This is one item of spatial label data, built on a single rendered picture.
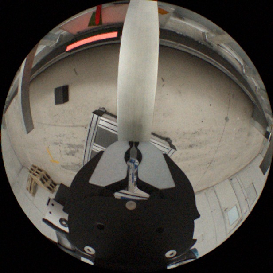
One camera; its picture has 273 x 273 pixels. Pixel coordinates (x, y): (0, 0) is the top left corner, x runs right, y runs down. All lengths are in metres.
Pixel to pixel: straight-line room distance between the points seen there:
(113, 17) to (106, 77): 0.78
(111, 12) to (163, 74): 0.83
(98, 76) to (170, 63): 0.71
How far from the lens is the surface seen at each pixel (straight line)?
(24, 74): 0.26
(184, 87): 1.05
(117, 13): 0.28
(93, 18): 0.29
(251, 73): 0.52
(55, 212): 0.35
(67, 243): 0.50
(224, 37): 0.33
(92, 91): 1.04
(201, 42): 0.35
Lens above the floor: 0.94
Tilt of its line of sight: 60 degrees down
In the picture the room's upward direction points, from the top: 180 degrees clockwise
